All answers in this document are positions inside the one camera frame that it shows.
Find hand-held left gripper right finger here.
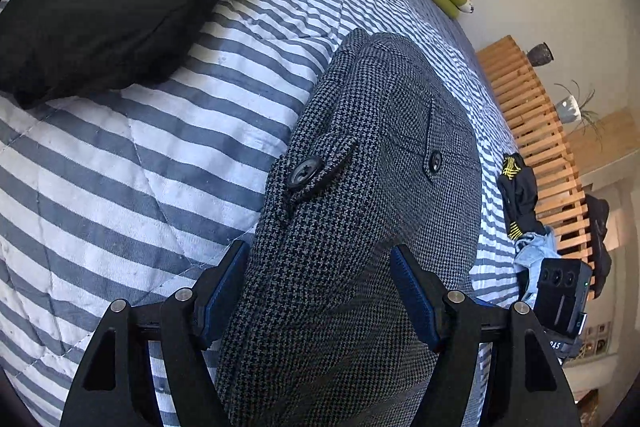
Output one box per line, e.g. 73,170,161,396
390,244,583,427

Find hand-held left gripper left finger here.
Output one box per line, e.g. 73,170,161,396
60,241,251,427

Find grey houndstooth garment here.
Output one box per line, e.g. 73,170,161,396
215,28,483,427

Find light blue denim shirt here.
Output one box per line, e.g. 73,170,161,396
515,227,559,272

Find black and yellow garment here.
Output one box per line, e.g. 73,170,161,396
496,153,544,243

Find blue white striped quilt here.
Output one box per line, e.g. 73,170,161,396
0,0,526,427

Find wooden door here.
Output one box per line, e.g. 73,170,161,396
565,109,640,168

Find potted green plant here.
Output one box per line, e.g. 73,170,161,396
552,79,609,152

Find dark ceramic vase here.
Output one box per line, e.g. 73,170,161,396
527,42,555,68

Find black object behind rail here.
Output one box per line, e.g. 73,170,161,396
582,194,614,301

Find wooden slatted bed rail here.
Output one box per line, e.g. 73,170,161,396
475,36,608,270

